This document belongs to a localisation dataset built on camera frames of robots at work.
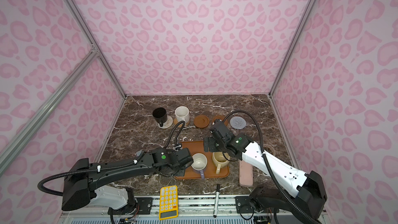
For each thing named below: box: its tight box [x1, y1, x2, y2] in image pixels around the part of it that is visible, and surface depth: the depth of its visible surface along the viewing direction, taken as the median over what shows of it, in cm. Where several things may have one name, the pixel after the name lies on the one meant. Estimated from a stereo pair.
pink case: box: [238, 159, 254, 187], surface depth 82 cm
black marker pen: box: [212, 183, 221, 219], surface depth 75 cm
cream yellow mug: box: [211, 151, 231, 175], surface depth 80 cm
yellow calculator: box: [158, 185, 179, 221], surface depth 75 cm
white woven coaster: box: [157, 115, 174, 130], surface depth 105 cm
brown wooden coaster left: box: [193, 114, 210, 129], surface depth 106 cm
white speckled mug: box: [174, 105, 190, 126], surface depth 102 cm
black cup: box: [152, 107, 168, 128], surface depth 98 cm
